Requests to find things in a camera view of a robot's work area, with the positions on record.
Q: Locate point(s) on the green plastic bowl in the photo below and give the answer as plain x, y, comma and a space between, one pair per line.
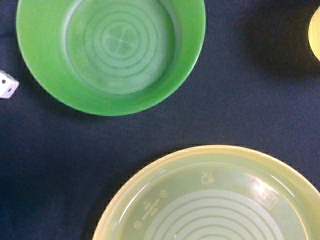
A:
110, 57

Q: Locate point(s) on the yellow plastic plate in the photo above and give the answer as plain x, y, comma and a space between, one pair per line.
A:
213, 192

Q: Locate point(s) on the black tablecloth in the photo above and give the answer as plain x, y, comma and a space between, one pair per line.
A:
256, 84

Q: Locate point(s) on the white power adapter plug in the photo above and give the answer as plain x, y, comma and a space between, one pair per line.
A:
8, 85

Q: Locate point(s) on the small yellow ball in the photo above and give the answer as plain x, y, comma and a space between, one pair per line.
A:
314, 33

